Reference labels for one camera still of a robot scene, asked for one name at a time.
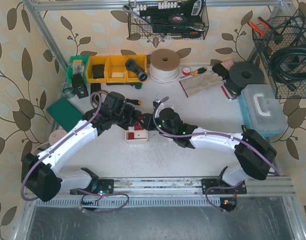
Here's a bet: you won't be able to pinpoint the yellow storage bins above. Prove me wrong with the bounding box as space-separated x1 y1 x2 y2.
86 54 148 84

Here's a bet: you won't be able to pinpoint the orange handled pliers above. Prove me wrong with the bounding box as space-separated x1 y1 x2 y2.
247 16 272 38

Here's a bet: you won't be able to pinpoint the black battery charger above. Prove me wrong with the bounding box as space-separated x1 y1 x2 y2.
72 73 89 99

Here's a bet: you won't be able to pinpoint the black foam disc spool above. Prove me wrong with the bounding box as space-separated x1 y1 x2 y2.
226 61 265 94

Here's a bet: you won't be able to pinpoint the wire basket with tools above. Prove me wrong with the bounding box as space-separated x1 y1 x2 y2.
122 0 209 41

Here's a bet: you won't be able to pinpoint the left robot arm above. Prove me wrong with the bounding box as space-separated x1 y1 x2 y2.
21 91 142 202

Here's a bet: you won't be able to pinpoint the black box in bin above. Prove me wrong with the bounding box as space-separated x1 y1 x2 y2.
92 64 105 79

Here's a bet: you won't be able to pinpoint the black hose coil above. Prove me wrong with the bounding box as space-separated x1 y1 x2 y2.
269 43 306 86

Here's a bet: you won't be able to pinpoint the aluminium rail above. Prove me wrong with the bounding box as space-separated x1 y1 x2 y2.
92 176 296 197

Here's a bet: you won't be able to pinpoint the wire basket with hoses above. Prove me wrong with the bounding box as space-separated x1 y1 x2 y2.
252 15 306 99

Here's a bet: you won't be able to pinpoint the green storage bin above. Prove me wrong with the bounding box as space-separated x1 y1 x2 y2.
66 56 89 83

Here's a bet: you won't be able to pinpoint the red spring in tray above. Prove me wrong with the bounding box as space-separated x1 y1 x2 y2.
127 132 134 140

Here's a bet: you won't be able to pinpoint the round sanding disc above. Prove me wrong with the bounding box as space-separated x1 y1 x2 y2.
48 128 67 146

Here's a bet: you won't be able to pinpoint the yellow black screwdriver by toolbox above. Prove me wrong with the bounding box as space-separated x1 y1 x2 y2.
241 125 247 133

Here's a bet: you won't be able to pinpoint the small yellow black screwdriver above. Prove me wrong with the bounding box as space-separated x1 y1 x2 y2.
180 67 207 79

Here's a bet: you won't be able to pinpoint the glass jar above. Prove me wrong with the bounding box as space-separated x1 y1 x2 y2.
61 83 75 99

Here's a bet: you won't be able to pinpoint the orange black screwdriver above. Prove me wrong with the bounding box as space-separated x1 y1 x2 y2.
126 98 142 106

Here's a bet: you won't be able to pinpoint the green foam pad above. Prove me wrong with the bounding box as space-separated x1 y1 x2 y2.
47 97 83 130

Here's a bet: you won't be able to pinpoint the grey pipe fitting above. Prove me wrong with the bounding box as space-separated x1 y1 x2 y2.
125 59 148 82

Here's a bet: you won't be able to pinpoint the white spring tray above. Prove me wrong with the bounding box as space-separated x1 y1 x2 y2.
125 129 148 145

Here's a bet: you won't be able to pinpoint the beige work glove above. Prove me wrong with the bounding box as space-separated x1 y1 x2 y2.
179 71 224 98

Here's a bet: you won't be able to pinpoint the red large spring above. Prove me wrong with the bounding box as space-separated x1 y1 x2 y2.
134 122 144 131

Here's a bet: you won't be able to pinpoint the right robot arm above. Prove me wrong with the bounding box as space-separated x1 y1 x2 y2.
141 107 279 186

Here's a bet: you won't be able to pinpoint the teal clear toolbox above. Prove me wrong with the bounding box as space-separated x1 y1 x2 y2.
238 84 287 137

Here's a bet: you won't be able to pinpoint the black brush with sponge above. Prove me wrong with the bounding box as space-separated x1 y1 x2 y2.
212 59 234 80

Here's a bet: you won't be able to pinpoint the white cable spool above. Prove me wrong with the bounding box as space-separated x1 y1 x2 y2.
149 48 180 85

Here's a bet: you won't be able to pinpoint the brown tape roll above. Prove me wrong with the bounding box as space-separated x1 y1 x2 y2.
93 90 108 101

